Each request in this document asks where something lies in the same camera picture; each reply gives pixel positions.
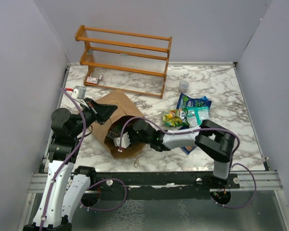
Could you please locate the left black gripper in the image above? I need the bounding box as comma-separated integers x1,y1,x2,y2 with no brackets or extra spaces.
71,97,118,137

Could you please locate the brown paper bag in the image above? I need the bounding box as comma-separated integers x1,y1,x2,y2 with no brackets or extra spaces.
92,90,145,159

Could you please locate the yellow green candy packet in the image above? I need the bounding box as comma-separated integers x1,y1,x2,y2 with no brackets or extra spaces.
162,109,189,127

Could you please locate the blue salt vinegar chips bag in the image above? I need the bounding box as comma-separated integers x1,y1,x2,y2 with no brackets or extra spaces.
176,93,212,109

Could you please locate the teal white snack packet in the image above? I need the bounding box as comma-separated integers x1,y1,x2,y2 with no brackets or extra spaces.
183,106,209,128

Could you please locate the blue sweet chilli chips bag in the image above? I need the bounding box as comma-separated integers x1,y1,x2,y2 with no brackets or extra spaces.
181,146,196,155

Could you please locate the green red candy packet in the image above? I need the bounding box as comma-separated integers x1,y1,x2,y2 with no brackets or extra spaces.
106,125,122,140

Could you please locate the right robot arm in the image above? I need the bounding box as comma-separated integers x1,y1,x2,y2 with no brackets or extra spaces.
132,119,239,188

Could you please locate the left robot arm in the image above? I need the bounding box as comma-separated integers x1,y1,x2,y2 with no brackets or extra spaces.
23,98,118,231

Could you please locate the small red white box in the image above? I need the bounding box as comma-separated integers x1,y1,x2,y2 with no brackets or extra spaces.
86,73,103,84

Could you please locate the wooden shelf rack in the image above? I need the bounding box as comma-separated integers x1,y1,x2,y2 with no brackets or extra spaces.
75,25,172,98

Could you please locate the small clear plastic cup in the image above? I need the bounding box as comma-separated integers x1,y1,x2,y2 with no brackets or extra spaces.
178,80,189,93

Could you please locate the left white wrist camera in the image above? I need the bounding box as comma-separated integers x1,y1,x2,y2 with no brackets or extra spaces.
65,86,86,100

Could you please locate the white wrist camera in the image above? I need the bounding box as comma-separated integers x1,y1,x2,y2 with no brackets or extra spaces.
65,86,86,100
114,132,131,152

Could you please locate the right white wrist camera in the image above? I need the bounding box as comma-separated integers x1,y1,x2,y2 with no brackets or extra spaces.
114,132,131,152

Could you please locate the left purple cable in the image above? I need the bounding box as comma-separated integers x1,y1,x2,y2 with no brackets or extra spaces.
38,87,88,231

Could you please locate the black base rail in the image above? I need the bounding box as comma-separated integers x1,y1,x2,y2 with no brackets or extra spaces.
77,166,241,207

